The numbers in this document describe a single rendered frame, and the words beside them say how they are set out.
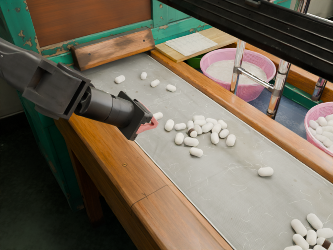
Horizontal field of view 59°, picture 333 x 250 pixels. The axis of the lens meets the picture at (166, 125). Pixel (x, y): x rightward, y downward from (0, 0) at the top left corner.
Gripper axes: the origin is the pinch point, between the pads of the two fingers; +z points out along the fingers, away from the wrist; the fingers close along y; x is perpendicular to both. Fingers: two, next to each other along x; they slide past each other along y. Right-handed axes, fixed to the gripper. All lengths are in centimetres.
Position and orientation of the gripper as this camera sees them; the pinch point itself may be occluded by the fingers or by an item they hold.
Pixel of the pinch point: (154, 124)
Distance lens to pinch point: 67.5
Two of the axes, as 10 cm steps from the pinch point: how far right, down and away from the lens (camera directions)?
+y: -5.6, -5.2, 6.4
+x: -5.3, 8.2, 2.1
